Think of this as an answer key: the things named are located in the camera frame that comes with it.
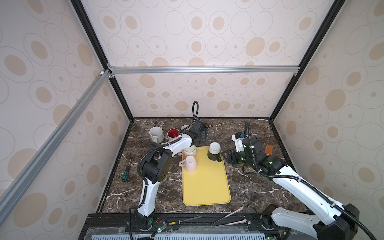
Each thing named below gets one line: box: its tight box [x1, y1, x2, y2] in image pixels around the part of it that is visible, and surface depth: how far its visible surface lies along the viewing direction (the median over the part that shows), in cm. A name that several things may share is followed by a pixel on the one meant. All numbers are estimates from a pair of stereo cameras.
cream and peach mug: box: [181, 145, 197, 160], surface depth 92 cm
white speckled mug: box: [149, 125, 164, 144], surface depth 102 cm
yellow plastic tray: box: [182, 146, 231, 207], surface depth 90 cm
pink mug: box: [178, 155, 197, 174], surface depth 88 cm
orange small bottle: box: [266, 144, 273, 156], surface depth 99 cm
